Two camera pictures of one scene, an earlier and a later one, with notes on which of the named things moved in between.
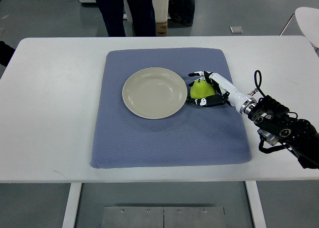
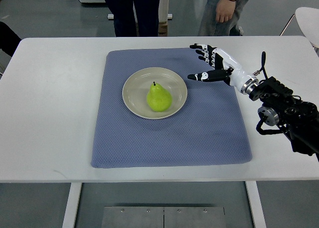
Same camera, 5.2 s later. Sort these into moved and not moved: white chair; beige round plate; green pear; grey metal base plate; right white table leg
Moved: green pear
Not moved: white chair; right white table leg; grey metal base plate; beige round plate
